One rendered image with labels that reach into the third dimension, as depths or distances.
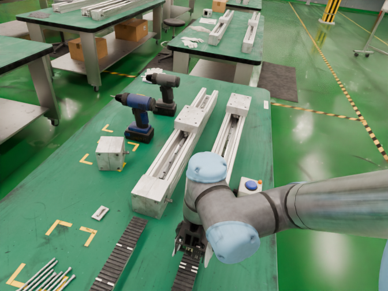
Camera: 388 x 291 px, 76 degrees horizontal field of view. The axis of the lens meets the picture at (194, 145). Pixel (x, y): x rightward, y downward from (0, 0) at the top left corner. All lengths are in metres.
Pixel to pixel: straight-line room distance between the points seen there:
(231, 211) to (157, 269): 0.42
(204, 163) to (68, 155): 0.79
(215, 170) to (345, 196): 0.21
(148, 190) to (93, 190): 0.24
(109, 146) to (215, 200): 0.65
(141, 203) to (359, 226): 0.64
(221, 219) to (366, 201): 0.20
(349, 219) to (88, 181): 0.86
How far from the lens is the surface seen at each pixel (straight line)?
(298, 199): 0.41
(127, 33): 4.64
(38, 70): 2.54
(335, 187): 0.36
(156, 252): 0.81
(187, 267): 0.75
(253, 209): 0.43
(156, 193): 0.81
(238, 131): 1.16
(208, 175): 0.44
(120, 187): 0.97
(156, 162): 0.93
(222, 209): 0.42
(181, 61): 2.65
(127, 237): 0.80
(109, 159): 1.00
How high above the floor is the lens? 1.49
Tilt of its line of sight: 38 degrees down
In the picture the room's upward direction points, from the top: 7 degrees clockwise
